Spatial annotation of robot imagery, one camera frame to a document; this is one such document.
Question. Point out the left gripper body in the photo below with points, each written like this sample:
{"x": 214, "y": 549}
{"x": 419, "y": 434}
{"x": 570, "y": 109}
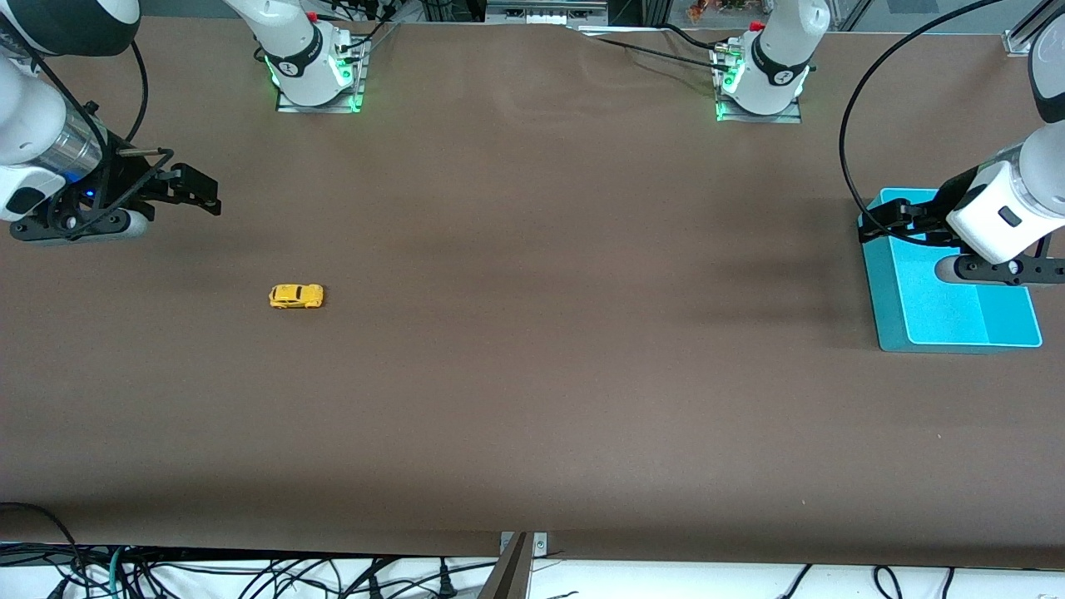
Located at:
{"x": 941, "y": 205}

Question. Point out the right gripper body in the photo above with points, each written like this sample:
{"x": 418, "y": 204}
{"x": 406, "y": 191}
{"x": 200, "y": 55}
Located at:
{"x": 125, "y": 179}

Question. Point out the yellow beetle toy car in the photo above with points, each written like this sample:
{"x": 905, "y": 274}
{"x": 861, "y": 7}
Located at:
{"x": 295, "y": 296}

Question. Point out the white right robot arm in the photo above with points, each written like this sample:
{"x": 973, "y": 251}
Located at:
{"x": 299, "y": 50}

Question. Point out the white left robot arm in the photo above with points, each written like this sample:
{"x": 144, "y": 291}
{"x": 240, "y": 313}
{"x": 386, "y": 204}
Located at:
{"x": 778, "y": 50}

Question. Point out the turquoise plastic bin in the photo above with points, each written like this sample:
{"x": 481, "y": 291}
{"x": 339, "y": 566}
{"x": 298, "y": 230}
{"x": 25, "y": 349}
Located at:
{"x": 940, "y": 316}

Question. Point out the aluminium corner profile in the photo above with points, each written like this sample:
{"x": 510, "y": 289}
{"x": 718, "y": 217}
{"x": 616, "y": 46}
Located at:
{"x": 1019, "y": 37}

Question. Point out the colourful background objects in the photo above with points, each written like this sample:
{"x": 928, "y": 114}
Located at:
{"x": 715, "y": 8}

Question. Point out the grey power strip box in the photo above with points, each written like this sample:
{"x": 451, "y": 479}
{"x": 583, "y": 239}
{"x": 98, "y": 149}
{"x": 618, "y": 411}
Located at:
{"x": 545, "y": 10}

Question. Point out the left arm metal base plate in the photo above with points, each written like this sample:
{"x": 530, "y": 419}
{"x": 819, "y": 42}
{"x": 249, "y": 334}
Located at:
{"x": 765, "y": 118}

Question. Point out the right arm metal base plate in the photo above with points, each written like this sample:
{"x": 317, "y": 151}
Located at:
{"x": 359, "y": 91}

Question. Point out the small metal table bracket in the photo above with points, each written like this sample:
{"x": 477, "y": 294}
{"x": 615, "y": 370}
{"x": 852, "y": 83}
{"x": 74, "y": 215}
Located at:
{"x": 539, "y": 545}

